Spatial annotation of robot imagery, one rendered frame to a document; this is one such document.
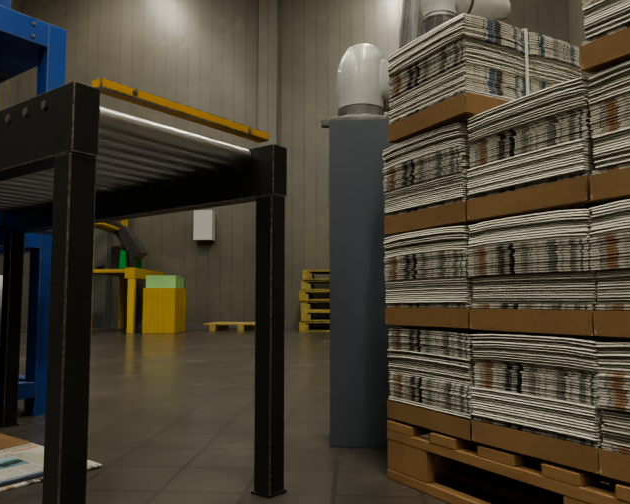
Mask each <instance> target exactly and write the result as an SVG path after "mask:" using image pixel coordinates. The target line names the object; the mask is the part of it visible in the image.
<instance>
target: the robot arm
mask: <svg viewBox="0 0 630 504"><path fill-rule="evenodd" d="M463 13H466V14H471V15H476V16H481V17H485V18H489V19H493V20H496V21H499V22H502V23H505V22H506V21H507V20H508V18H509V16H510V13H511V4H510V2H509V0H402V11H401V25H400V38H399V49H400V48H402V47H404V46H405V45H407V44H409V43H410V42H412V41H414V40H416V39H417V38H419V37H421V36H422V35H424V34H426V33H428V32H429V31H431V30H433V29H434V28H436V27H438V26H440V25H441V24H443V23H445V22H447V21H449V20H451V19H453V18H455V17H457V16H459V15H461V14H463ZM388 66H389V62H388V61H387V60H384V55H383V53H382V52H381V51H380V50H379V49H378V48H377V47H374V46H373V45H371V44H357V45H353V46H351V47H350V48H348V50H347V51H346V53H345V54H344V56H343V57H342V59H341V61H340V64H339V68H338V73H337V88H336V96H337V109H338V113H337V116H335V117H332V118H327V119H322V120H321V125H322V126H321V127H322V128H329V121H330V120H365V119H390V116H387V115H385V113H384V112H388V113H389V112H390V110H389V101H390V99H392V98H389V92H390V91H389V90H390V86H389V84H388V82H389V79H390V77H389V75H388V73H389V72H388Z"/></svg>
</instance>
